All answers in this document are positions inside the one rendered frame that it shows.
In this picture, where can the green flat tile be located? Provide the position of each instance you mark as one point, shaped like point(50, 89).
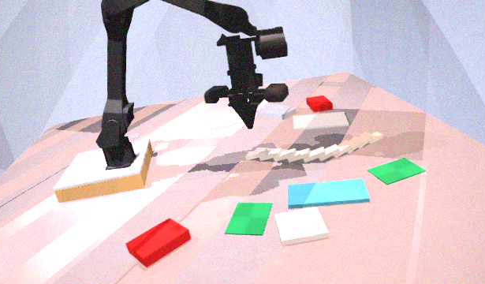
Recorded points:
point(396, 171)

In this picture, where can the light blue flat block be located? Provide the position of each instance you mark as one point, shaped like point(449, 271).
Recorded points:
point(327, 193)

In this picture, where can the cream domino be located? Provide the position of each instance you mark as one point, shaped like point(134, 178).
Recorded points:
point(377, 136)
point(300, 155)
point(366, 138)
point(356, 142)
point(256, 154)
point(330, 151)
point(315, 154)
point(271, 154)
point(286, 155)
point(343, 147)

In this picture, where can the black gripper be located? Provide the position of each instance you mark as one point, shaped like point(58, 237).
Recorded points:
point(243, 82)

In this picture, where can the red rectangular block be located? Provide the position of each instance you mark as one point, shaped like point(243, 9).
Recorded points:
point(158, 242)
point(319, 103)

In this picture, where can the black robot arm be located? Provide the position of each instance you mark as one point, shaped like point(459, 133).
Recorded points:
point(117, 17)

